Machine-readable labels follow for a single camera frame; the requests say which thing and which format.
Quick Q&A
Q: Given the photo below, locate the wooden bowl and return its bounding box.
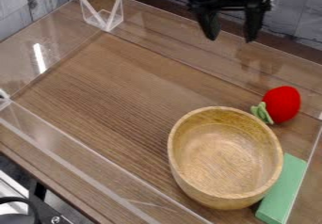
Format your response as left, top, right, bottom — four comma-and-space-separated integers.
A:
167, 106, 283, 210

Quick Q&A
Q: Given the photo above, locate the black cable bottom left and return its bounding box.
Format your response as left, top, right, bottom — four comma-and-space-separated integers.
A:
0, 197, 42, 224

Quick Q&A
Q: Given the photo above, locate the green rectangular block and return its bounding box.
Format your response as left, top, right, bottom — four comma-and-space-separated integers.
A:
255, 153, 307, 224

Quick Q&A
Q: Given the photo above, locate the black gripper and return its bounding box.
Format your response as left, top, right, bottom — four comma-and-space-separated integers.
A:
187, 0, 270, 42

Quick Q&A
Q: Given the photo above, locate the black metal table leg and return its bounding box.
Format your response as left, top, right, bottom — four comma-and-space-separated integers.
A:
28, 179, 85, 224

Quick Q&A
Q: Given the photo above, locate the red felt fruit green leaf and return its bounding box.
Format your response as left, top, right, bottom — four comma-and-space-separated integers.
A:
250, 86, 302, 124

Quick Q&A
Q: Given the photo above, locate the clear acrylic corner bracket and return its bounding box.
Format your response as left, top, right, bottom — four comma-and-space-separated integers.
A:
78, 0, 123, 32

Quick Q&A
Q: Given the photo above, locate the clear acrylic front wall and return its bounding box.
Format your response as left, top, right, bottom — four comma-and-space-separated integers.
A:
0, 89, 211, 224

